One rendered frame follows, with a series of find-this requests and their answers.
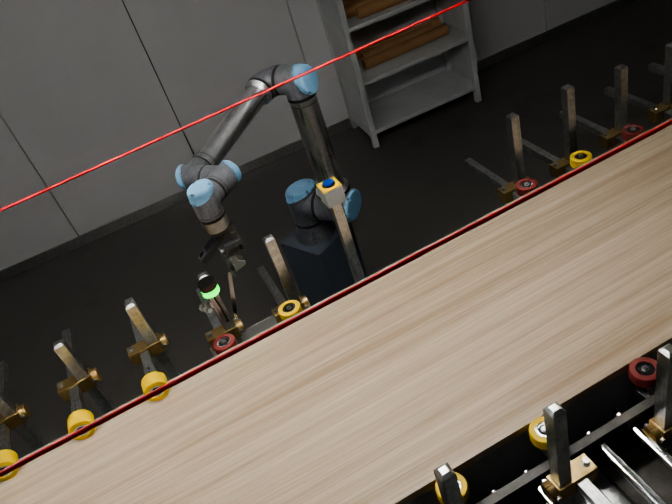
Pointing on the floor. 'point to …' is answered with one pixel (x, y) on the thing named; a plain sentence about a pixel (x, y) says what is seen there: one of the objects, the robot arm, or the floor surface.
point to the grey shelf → (452, 43)
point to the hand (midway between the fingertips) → (233, 273)
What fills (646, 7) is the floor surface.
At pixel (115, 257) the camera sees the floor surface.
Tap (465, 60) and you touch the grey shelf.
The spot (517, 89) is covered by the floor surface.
